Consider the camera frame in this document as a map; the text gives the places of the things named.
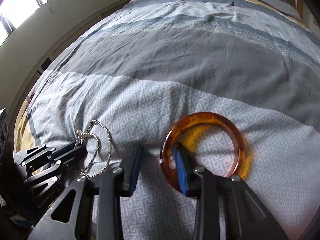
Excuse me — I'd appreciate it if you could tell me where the striped duvet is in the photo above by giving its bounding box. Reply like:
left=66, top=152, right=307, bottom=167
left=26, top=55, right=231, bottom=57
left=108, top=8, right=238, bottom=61
left=14, top=0, right=320, bottom=240

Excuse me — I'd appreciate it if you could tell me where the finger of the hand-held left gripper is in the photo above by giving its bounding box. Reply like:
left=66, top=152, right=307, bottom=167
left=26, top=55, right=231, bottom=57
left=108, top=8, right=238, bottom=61
left=23, top=155, right=87, bottom=188
left=13, top=141, right=87, bottom=167

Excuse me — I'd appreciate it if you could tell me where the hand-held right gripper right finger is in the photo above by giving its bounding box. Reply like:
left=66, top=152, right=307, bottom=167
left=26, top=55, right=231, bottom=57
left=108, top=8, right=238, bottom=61
left=174, top=142, right=290, bottom=240

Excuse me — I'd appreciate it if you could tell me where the window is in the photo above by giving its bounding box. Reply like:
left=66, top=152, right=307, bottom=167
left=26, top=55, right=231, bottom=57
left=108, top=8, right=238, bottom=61
left=0, top=0, right=48, bottom=46

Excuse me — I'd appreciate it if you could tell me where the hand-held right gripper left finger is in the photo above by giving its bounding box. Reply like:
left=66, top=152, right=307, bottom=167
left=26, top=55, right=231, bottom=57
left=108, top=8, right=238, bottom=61
left=27, top=143, right=144, bottom=240

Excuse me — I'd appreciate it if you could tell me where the grey pillow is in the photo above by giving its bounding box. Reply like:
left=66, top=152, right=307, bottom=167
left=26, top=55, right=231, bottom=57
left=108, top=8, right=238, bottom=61
left=247, top=0, right=303, bottom=21

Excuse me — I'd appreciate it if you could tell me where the amber bangle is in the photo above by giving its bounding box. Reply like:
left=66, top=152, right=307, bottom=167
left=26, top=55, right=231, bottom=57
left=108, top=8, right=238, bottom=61
left=160, top=112, right=256, bottom=193

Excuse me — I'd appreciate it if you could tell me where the silver chain bracelet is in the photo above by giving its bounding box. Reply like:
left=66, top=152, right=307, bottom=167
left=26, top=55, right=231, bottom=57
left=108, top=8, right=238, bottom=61
left=78, top=119, right=112, bottom=178

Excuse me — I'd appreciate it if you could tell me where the beaded silver bracelet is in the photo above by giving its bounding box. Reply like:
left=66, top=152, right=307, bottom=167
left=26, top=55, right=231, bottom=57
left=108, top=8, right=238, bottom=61
left=75, top=128, right=102, bottom=166

